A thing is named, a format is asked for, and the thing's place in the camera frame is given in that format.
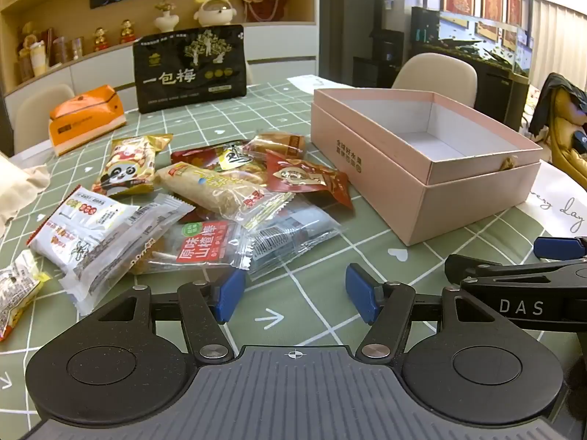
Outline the white vase with flowers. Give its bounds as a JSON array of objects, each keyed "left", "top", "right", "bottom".
[{"left": 153, "top": 0, "right": 179, "bottom": 33}]

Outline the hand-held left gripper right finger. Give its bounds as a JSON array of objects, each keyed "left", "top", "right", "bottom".
[{"left": 345, "top": 263, "right": 503, "bottom": 362}]

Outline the dark jacket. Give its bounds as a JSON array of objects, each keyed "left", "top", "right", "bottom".
[{"left": 531, "top": 72, "right": 587, "bottom": 138}]

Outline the white packet with red trim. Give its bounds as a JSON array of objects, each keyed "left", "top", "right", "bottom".
[{"left": 26, "top": 186, "right": 139, "bottom": 267}]

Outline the red label hawthorn stick packet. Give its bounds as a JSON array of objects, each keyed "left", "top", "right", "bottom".
[{"left": 128, "top": 220, "right": 254, "bottom": 276}]

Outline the wooden shelf cabinet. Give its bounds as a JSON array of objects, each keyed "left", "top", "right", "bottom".
[{"left": 0, "top": 0, "right": 319, "bottom": 98}]

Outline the yellow white cup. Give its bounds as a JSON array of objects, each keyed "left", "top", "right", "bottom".
[{"left": 29, "top": 41, "right": 49, "bottom": 77}]

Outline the red packet with gold label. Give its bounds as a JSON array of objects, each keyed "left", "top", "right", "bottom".
[{"left": 171, "top": 142, "right": 267, "bottom": 175}]

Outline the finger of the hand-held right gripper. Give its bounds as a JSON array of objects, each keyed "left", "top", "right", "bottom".
[
  {"left": 444, "top": 253, "right": 587, "bottom": 282},
  {"left": 534, "top": 236, "right": 587, "bottom": 260}
]

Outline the black tank cabinet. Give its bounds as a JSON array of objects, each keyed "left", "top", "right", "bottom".
[{"left": 410, "top": 46, "right": 529, "bottom": 130}]

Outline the pink cardboard box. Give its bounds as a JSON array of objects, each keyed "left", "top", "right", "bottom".
[{"left": 311, "top": 88, "right": 543, "bottom": 246}]

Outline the beige chair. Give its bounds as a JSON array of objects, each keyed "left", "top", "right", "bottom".
[
  {"left": 391, "top": 52, "right": 478, "bottom": 107},
  {"left": 14, "top": 84, "right": 77, "bottom": 155}
]

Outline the green checkered tablecloth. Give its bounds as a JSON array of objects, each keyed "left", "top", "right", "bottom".
[{"left": 0, "top": 76, "right": 587, "bottom": 427}]

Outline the yellow padded seat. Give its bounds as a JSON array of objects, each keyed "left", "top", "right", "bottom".
[{"left": 549, "top": 87, "right": 587, "bottom": 179}]

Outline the glass fish tank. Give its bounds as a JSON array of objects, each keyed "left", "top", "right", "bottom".
[{"left": 410, "top": 0, "right": 535, "bottom": 84}]

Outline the glass jar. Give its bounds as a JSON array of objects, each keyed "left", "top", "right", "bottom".
[{"left": 52, "top": 37, "right": 70, "bottom": 66}]

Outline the red cartoon snack packet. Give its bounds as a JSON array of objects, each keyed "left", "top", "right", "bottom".
[{"left": 265, "top": 150, "right": 354, "bottom": 212}]

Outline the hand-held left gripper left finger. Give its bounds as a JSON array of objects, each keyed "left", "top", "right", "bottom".
[{"left": 88, "top": 268, "right": 247, "bottom": 362}]

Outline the clear packet with barcode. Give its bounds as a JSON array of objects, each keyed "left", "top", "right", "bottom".
[{"left": 247, "top": 197, "right": 343, "bottom": 281}]

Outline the large black snack bag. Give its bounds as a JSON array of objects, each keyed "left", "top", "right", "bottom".
[{"left": 133, "top": 24, "right": 248, "bottom": 114}]

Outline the clear white striped packet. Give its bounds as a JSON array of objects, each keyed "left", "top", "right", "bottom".
[{"left": 59, "top": 192, "right": 196, "bottom": 316}]

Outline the white bunny doll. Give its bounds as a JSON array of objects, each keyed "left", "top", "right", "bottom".
[{"left": 194, "top": 0, "right": 234, "bottom": 27}]

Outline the small yellow white packet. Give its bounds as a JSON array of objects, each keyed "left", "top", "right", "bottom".
[{"left": 0, "top": 250, "right": 51, "bottom": 342}]

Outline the beige cloth bag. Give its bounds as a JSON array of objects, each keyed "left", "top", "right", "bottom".
[{"left": 0, "top": 151, "right": 51, "bottom": 239}]

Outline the clear yellow cake packet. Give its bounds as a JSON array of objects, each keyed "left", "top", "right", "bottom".
[{"left": 155, "top": 162, "right": 294, "bottom": 231}]

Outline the yellow panda snack packet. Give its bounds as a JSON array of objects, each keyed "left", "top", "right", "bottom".
[{"left": 92, "top": 134, "right": 174, "bottom": 199}]

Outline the black water dispenser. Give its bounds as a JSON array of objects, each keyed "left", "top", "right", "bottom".
[{"left": 375, "top": 30, "right": 405, "bottom": 88}]

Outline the brown bread packet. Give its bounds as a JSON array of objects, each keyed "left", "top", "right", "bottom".
[{"left": 243, "top": 131, "right": 307, "bottom": 162}]

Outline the orange tissue pack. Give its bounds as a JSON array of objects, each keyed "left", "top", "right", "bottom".
[{"left": 48, "top": 85, "right": 128, "bottom": 157}]

